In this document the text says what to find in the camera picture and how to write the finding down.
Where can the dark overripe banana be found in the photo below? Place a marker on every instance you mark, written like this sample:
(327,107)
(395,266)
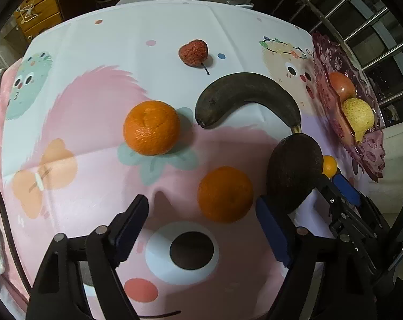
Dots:
(241,88)

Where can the cartoon printed tablecloth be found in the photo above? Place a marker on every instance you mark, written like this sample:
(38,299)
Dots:
(88,173)

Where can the white floral curtain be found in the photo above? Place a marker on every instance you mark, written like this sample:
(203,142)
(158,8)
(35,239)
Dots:
(395,173)

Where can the purple glass bowl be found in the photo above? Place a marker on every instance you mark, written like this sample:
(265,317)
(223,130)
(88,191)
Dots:
(371,146)

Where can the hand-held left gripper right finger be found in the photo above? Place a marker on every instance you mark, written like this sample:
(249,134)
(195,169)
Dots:
(275,233)

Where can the wooden desk with drawers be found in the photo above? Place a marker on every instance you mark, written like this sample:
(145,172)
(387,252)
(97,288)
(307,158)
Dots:
(41,10)

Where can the orange tangerine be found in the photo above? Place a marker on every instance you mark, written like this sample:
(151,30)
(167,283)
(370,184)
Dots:
(225,194)
(151,127)
(330,166)

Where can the dark avocado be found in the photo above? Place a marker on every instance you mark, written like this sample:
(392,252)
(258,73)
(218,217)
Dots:
(293,170)

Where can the red apple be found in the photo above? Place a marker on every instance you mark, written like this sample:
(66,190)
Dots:
(343,85)

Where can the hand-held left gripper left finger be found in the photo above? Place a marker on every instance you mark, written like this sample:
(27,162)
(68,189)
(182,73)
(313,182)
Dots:
(129,230)

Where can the small red wrinkled fruit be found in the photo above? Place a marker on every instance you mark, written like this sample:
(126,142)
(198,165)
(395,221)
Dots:
(192,52)

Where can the metal window grille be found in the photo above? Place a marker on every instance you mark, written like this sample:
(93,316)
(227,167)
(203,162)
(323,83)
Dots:
(366,24)

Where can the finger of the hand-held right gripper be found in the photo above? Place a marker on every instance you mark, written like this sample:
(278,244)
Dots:
(328,191)
(346,188)

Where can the yellow pear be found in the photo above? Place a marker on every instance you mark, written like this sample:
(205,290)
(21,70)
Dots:
(358,116)

